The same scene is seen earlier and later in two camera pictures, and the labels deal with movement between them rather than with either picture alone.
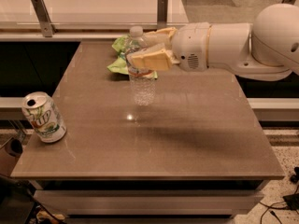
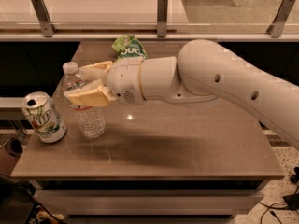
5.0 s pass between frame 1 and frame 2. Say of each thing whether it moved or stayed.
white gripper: moved
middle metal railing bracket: stayed
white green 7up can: stayed
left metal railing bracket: stayed
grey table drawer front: stayed
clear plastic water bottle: moved
